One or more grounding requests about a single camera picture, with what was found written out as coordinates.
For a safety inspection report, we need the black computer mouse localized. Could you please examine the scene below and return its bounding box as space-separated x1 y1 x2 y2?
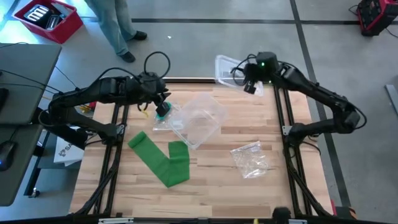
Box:
0 140 16 171

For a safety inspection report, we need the red plastic crate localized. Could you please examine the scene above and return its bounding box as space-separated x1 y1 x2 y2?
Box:
14 0 84 44

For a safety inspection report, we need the grey sheet in crate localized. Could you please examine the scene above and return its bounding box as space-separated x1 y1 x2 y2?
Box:
51 2 74 16

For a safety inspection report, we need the grey desk top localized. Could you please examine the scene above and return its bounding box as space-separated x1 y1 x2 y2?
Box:
0 124 44 207
0 43 62 125

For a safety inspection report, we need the red and black equipment case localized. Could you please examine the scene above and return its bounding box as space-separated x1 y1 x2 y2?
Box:
356 0 398 37

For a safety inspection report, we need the white printed sheet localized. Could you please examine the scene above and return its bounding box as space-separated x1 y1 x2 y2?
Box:
53 136 85 167

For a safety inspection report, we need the clear lid with black handle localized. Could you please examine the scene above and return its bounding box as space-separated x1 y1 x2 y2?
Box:
214 54 265 97

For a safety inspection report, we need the black floor cable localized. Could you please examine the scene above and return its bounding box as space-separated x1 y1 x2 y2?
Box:
54 65 78 90

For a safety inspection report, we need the dark desk leg with caster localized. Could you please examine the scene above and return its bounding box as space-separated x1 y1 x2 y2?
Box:
24 132 47 199

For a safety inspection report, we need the black and silver device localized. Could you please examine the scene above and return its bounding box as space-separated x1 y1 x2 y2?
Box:
45 14 65 31

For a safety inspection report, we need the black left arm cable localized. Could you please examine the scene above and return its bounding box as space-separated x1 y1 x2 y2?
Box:
143 51 171 78

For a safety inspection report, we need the dark green elastic bandage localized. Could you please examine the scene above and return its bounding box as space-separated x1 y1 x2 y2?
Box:
127 130 190 189

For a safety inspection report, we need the black aluminium table frame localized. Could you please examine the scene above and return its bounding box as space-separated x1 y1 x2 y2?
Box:
70 77 333 218

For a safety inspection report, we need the black desk support beam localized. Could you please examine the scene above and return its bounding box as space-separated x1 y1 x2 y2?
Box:
30 107 88 150

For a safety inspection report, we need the black round object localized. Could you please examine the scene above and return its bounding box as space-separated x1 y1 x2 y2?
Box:
272 207 292 222

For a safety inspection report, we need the black desk cable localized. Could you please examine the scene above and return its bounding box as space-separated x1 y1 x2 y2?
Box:
0 70 63 95
0 82 55 94

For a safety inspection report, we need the black device with white stripes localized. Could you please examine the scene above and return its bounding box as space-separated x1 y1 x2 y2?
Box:
24 4 50 23

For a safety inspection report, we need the black device on desk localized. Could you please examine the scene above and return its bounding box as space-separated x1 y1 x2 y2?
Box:
0 88 10 110

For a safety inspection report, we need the teal green elastic bandage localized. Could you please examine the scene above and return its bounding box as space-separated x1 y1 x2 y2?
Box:
156 101 174 121

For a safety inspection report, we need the clear plastic zip bag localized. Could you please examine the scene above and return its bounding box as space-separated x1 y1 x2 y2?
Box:
152 102 185 132
229 141 271 180

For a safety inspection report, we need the grey metal bar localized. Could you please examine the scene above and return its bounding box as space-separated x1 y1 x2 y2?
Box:
384 83 398 118

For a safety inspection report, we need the person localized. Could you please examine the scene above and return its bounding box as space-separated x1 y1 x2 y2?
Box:
83 0 149 63

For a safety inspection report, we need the clear plastic storage box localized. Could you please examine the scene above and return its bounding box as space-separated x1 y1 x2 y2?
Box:
167 92 229 150

